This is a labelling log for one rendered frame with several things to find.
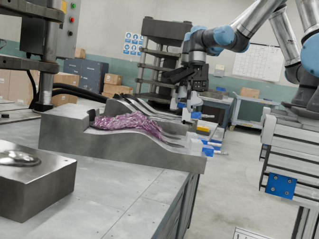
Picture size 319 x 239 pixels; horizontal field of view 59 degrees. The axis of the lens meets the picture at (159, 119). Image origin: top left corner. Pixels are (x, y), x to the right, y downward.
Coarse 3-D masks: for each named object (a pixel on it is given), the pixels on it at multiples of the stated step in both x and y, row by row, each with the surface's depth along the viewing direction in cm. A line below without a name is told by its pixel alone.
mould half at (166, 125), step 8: (112, 104) 121; (120, 104) 120; (128, 104) 122; (136, 104) 130; (144, 104) 139; (104, 112) 122; (112, 112) 121; (120, 112) 120; (128, 112) 119; (144, 112) 127; (160, 112) 142; (160, 120) 116; (168, 120) 119; (168, 128) 115; (176, 128) 114; (184, 128) 113; (192, 128) 124
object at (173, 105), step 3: (171, 99) 148; (174, 99) 147; (171, 102) 148; (174, 102) 148; (177, 102) 147; (180, 102) 147; (183, 102) 150; (171, 105) 148; (174, 105) 148; (177, 105) 148; (180, 105) 147; (183, 105) 147; (186, 105) 148; (171, 108) 148; (174, 108) 148; (177, 108) 150; (195, 108) 147
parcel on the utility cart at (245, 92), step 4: (244, 88) 673; (248, 88) 691; (240, 92) 691; (244, 92) 674; (248, 92) 672; (252, 92) 671; (256, 92) 670; (244, 96) 676; (248, 96) 674; (252, 96) 672; (256, 96) 671
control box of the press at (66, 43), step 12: (36, 0) 147; (72, 0) 164; (72, 12) 166; (24, 24) 151; (36, 24) 149; (60, 24) 158; (72, 24) 169; (24, 36) 152; (36, 36) 150; (60, 36) 160; (72, 36) 171; (24, 48) 153; (36, 48) 151; (60, 48) 162; (72, 48) 173
